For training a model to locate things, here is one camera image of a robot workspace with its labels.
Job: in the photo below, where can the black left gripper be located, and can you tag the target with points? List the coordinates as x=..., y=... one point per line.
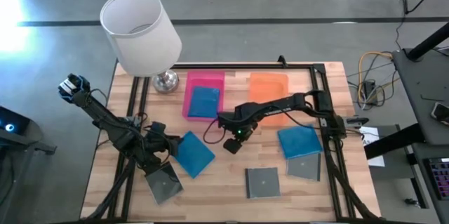
x=159, y=143

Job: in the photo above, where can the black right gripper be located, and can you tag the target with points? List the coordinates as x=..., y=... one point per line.
x=240, y=125

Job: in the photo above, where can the blue jewel case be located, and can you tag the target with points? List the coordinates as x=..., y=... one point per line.
x=300, y=141
x=203, y=103
x=193, y=155

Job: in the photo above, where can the clear black jewel case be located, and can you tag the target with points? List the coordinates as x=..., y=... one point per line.
x=263, y=182
x=165, y=185
x=303, y=168

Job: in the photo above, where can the pink plastic tray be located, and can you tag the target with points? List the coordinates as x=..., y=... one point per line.
x=205, y=78

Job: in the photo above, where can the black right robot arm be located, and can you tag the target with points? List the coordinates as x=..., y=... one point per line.
x=273, y=106

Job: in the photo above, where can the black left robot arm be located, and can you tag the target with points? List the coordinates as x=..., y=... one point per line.
x=105, y=118

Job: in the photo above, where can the orange plastic tray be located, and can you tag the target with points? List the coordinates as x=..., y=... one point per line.
x=268, y=87

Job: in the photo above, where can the white shade chrome table lamp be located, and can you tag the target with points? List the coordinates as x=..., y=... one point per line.
x=140, y=41

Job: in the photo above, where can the white paper sheet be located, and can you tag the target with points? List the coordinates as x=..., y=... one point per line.
x=377, y=161

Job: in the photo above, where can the black power adapter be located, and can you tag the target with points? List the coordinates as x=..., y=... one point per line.
x=369, y=90

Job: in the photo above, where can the black desk leg bar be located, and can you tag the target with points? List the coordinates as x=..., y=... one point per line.
x=393, y=143

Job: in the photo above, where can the black device with blue light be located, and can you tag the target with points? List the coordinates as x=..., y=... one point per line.
x=10, y=122

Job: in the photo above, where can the small black floor object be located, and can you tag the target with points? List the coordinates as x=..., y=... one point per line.
x=410, y=202

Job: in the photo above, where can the grey side table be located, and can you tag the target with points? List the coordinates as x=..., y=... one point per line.
x=417, y=87

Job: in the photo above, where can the backlit keyboard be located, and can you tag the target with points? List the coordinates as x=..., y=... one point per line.
x=440, y=178

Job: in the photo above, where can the smartphone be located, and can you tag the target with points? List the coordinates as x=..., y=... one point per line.
x=441, y=112

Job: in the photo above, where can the black slanted pole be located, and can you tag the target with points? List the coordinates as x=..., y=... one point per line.
x=428, y=43

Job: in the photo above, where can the black aluminium extrusion frame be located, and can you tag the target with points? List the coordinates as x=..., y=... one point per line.
x=245, y=66

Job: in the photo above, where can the black clamp on frame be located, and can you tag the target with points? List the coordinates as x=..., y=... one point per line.
x=282, y=61

